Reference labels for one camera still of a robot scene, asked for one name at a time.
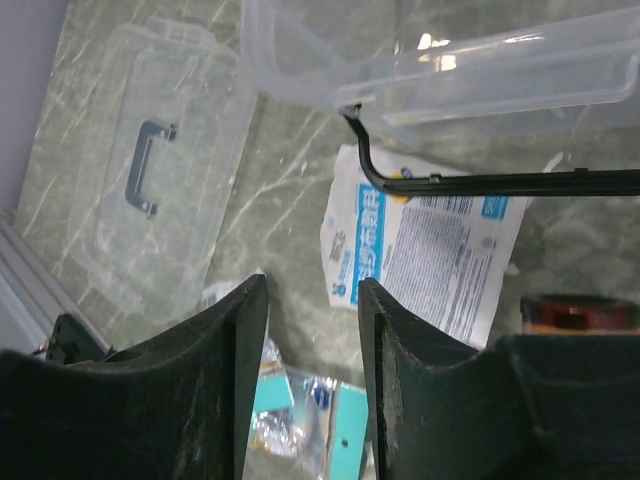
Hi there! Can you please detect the white gauze packet blue print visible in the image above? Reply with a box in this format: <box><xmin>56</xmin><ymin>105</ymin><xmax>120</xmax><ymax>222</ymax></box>
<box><xmin>320</xmin><ymin>145</ymin><xmax>529</xmax><ymax>348</ymax></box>

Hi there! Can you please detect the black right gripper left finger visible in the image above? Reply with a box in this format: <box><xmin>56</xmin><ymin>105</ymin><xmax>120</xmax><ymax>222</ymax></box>
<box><xmin>1</xmin><ymin>274</ymin><xmax>269</xmax><ymax>479</ymax></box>

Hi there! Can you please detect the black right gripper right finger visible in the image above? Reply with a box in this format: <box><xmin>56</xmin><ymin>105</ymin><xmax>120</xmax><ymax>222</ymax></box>
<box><xmin>358</xmin><ymin>279</ymin><xmax>639</xmax><ymax>479</ymax></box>

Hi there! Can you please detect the aluminium frame rail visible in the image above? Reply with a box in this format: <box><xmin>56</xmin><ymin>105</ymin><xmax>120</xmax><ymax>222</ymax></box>
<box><xmin>1</xmin><ymin>211</ymin><xmax>114</xmax><ymax>363</ymax></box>

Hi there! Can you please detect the teal bandage packet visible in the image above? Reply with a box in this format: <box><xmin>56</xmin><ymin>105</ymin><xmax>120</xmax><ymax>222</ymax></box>
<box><xmin>248</xmin><ymin>367</ymin><xmax>368</xmax><ymax>480</ymax></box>

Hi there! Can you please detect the amber bottle orange label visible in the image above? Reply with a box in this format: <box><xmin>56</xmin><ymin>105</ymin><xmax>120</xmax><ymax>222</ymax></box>
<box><xmin>520</xmin><ymin>294</ymin><xmax>639</xmax><ymax>335</ymax></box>

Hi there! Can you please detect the clear plastic storage box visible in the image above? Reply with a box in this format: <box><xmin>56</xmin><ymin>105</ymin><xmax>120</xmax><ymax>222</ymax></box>
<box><xmin>240</xmin><ymin>1</ymin><xmax>639</xmax><ymax>143</ymax></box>

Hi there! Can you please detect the clear plastic box lid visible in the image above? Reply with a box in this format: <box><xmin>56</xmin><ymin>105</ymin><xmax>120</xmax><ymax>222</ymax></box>
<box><xmin>69</xmin><ymin>17</ymin><xmax>257</xmax><ymax>323</ymax></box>

